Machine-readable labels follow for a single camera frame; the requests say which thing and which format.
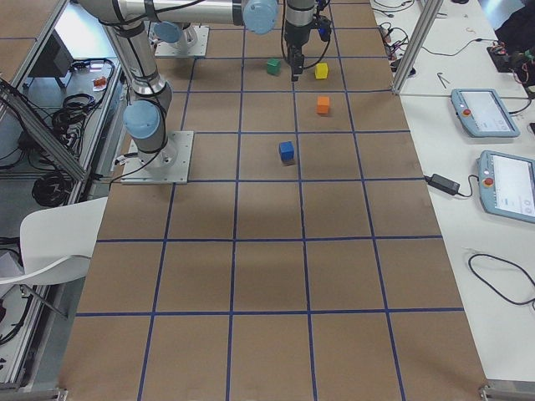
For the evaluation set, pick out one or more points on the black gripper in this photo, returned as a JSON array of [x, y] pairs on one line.
[[295, 40]]

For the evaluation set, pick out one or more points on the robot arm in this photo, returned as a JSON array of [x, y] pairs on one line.
[[126, 22], [145, 117]]

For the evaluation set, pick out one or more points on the green wooden block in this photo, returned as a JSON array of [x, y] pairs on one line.
[[273, 66]]

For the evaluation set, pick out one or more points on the yellow wooden block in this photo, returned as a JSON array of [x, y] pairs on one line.
[[321, 71]]

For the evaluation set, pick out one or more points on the orange wooden block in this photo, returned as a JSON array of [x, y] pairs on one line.
[[323, 105]]

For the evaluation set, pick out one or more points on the blue wooden block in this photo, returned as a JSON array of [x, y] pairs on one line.
[[286, 152]]

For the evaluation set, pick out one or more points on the allen key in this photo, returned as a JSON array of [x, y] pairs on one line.
[[442, 79]]

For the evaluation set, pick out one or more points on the far teach pendant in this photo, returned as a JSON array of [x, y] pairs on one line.
[[483, 114]]

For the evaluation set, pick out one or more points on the teach pendant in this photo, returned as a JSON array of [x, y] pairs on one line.
[[506, 185], [483, 114]]

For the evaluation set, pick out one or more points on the black power adapter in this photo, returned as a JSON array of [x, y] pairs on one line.
[[442, 183]]

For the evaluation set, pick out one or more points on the orange snack packet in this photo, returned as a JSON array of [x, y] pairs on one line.
[[99, 84]]

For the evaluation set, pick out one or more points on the near teach pendant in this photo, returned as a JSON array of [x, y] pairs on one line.
[[506, 185]]

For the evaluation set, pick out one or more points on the white chair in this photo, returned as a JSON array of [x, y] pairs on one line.
[[57, 244]]

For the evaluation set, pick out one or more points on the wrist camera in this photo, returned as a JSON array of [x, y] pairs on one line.
[[324, 27]]

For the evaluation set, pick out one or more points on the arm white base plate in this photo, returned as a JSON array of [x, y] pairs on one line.
[[188, 42], [171, 165]]

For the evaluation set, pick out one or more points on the aluminium frame post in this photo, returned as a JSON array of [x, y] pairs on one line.
[[420, 32]]

